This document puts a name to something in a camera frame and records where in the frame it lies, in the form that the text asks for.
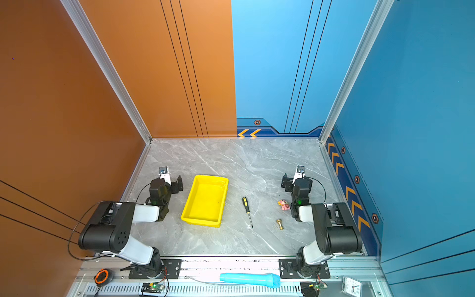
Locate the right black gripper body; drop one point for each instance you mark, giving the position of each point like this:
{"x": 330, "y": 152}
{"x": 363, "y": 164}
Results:
{"x": 289, "y": 186}

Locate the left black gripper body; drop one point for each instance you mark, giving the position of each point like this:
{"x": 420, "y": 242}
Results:
{"x": 175, "y": 189}

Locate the black yellow screwdriver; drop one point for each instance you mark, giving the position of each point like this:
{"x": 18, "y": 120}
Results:
{"x": 247, "y": 209}

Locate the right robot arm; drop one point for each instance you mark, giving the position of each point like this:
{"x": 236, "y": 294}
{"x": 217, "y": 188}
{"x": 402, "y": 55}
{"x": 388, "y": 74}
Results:
{"x": 335, "y": 230}

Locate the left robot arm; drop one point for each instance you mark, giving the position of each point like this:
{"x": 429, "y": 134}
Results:
{"x": 108, "y": 231}

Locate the yellow plastic bin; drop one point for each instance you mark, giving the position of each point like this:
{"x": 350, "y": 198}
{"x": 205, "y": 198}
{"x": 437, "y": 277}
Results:
{"x": 206, "y": 201}

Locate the pink toy figure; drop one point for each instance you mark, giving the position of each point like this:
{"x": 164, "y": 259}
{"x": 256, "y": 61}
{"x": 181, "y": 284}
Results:
{"x": 284, "y": 205}

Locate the brass fitting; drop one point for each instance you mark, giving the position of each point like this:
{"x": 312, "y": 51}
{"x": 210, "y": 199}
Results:
{"x": 279, "y": 222}

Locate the cyan plastic microphone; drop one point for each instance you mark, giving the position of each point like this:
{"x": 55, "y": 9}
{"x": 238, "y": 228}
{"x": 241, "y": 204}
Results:
{"x": 269, "y": 280}

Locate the green circuit board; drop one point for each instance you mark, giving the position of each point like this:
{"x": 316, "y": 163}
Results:
{"x": 152, "y": 289}

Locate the small electronics module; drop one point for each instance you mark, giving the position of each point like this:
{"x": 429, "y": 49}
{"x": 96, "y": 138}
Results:
{"x": 312, "y": 289}

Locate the orange black tape measure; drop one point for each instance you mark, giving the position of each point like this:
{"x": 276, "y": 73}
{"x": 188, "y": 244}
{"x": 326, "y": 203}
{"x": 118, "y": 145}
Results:
{"x": 103, "y": 277}

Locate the small white clock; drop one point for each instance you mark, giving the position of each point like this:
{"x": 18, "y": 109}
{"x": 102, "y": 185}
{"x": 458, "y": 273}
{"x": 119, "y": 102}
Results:
{"x": 351, "y": 287}

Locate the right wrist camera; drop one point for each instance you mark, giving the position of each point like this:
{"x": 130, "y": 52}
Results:
{"x": 300, "y": 173}

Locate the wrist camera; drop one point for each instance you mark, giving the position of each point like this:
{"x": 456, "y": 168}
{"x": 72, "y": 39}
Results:
{"x": 165, "y": 175}
{"x": 300, "y": 173}

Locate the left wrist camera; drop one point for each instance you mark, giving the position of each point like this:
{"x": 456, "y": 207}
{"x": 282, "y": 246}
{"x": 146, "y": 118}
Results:
{"x": 165, "y": 175}

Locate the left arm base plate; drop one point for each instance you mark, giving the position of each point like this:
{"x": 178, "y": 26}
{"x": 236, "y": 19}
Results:
{"x": 169, "y": 269}

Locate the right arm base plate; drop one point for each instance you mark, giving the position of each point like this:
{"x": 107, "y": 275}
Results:
{"x": 290, "y": 269}

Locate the aluminium front rail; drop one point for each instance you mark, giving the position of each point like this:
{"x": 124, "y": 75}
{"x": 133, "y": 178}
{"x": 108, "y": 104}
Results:
{"x": 200, "y": 277}

